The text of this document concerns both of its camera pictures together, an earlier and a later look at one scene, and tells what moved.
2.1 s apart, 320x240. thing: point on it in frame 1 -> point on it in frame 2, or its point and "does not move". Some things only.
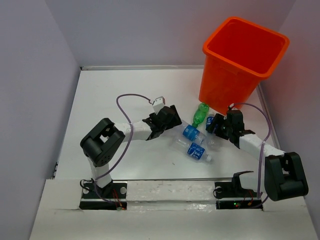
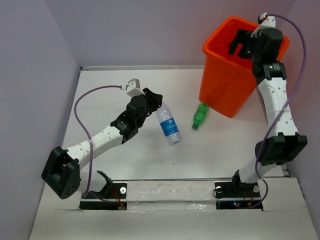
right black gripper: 218,119 -> 237,38
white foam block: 171,190 does not move
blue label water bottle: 191,132 -> 168,125
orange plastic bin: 236,56 does not move
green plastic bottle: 200,114 does not move
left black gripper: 174,121 -> 154,100
